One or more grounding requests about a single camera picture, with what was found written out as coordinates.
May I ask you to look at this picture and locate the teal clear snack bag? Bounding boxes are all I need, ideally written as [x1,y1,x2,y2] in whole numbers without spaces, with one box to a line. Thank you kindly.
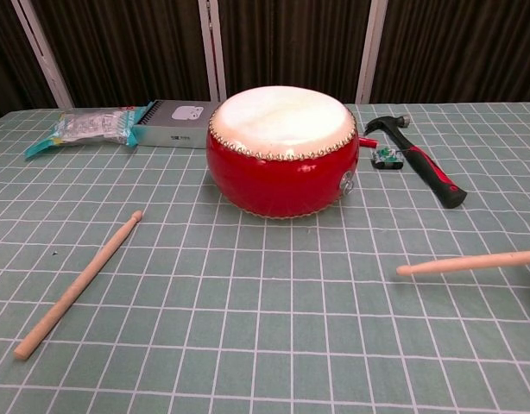
[22,102,157,160]

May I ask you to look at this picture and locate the green checked tablecloth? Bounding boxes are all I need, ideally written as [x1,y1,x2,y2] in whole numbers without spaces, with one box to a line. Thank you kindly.
[0,102,530,414]

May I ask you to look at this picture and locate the black red claw hammer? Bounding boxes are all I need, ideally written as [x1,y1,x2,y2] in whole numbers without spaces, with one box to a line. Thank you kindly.
[363,114,469,210]

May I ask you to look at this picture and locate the red drum with white skin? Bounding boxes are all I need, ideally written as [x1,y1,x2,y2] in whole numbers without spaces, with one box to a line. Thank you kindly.
[205,85,358,219]

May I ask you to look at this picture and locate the silver earbuds box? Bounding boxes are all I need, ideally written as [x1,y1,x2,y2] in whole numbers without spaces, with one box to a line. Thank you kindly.
[133,99,219,150]

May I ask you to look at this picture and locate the small green circuit module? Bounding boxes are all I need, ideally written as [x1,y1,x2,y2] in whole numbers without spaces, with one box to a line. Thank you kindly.
[370,146,405,171]

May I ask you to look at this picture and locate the white partition post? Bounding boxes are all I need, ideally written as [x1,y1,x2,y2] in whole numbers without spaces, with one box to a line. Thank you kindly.
[356,0,389,105]
[9,0,75,110]
[197,0,228,104]

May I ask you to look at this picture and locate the wooden drumstick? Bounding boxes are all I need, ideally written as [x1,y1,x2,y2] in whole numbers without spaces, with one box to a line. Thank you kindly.
[13,210,144,361]
[395,249,530,277]

